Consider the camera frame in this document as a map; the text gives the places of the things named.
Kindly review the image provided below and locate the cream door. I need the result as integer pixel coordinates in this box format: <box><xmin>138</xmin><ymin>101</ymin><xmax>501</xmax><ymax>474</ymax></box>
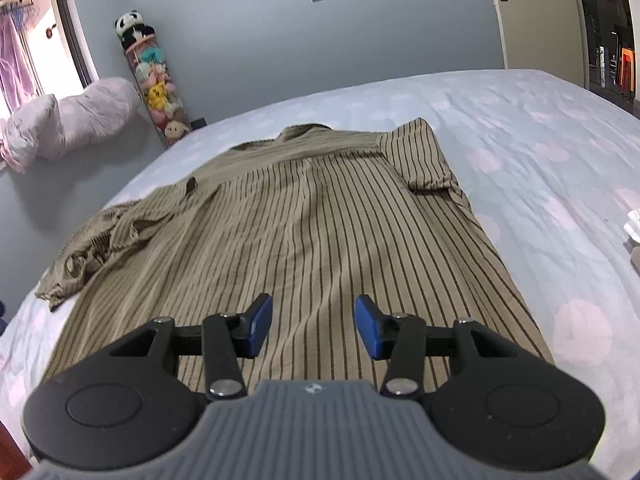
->
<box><xmin>484</xmin><ymin>0</ymin><xmax>588</xmax><ymax>88</ymax></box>

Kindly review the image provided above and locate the tube of plush toys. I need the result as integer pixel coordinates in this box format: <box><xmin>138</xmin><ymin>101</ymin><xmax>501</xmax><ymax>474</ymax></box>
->
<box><xmin>120</xmin><ymin>35</ymin><xmax>193</xmax><ymax>150</ymax></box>

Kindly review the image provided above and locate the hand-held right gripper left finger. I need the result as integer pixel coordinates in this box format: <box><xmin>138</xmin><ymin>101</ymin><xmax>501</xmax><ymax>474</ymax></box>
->
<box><xmin>107</xmin><ymin>292</ymin><xmax>274</xmax><ymax>401</ymax></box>

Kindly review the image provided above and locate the panda plush toy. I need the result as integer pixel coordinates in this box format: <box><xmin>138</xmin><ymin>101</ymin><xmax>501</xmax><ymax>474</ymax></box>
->
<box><xmin>115</xmin><ymin>9</ymin><xmax>156</xmax><ymax>51</ymax></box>

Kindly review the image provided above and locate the dark window frame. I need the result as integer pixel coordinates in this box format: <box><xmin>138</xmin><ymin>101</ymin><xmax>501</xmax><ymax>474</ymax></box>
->
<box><xmin>47</xmin><ymin>0</ymin><xmax>98</xmax><ymax>88</ymax></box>

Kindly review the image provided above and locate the polka dot bed sheet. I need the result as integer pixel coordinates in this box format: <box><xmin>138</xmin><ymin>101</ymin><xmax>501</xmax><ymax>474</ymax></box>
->
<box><xmin>0</xmin><ymin>67</ymin><xmax>640</xmax><ymax>480</ymax></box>

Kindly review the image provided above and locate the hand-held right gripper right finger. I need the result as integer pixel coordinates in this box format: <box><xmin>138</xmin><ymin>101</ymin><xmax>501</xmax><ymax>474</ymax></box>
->
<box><xmin>353</xmin><ymin>294</ymin><xmax>521</xmax><ymax>400</ymax></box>

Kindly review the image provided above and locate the dark shelf unit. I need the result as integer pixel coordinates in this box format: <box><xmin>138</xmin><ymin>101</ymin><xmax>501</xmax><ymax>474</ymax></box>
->
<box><xmin>572</xmin><ymin>0</ymin><xmax>640</xmax><ymax>111</ymax></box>

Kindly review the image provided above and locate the orange box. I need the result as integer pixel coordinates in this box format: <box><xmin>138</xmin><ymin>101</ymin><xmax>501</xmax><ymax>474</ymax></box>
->
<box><xmin>619</xmin><ymin>46</ymin><xmax>637</xmax><ymax>92</ymax></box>

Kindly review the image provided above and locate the pink quilt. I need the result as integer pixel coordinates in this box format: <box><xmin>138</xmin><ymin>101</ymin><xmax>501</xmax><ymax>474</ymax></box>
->
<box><xmin>0</xmin><ymin>76</ymin><xmax>143</xmax><ymax>175</ymax></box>

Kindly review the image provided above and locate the tan striped shirt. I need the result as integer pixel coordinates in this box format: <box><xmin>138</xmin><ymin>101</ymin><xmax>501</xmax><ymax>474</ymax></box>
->
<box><xmin>42</xmin><ymin>117</ymin><xmax>556</xmax><ymax>396</ymax></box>

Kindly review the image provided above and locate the purple curtain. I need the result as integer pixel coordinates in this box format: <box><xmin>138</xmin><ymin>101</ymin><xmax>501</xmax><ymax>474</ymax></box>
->
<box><xmin>0</xmin><ymin>10</ymin><xmax>46</xmax><ymax>111</ymax></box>

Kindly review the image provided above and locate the white cloth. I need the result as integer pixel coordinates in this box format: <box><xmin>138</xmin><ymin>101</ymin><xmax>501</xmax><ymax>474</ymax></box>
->
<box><xmin>622</xmin><ymin>210</ymin><xmax>640</xmax><ymax>246</ymax></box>

